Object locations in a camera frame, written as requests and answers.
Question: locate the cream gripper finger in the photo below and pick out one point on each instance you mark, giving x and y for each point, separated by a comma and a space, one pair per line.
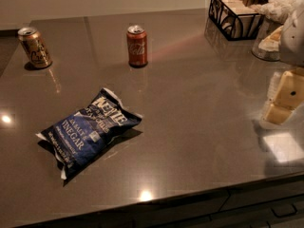
285, 94

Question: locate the orange La Croix can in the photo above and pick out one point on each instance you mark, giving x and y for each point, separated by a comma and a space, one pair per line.
35, 47

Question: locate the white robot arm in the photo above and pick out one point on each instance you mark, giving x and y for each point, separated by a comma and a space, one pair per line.
291, 43

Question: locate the red Coca-Cola can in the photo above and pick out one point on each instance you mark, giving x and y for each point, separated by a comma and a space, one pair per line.
137, 46

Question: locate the blue Kettle chip bag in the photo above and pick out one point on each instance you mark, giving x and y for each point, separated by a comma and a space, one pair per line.
80, 137

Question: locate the clear cup with napkins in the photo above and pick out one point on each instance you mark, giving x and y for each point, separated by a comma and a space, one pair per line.
275, 13

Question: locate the black wire napkin basket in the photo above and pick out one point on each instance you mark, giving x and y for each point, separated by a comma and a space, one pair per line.
236, 19

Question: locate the black drawer handle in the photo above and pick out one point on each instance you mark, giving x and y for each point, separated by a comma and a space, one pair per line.
284, 211

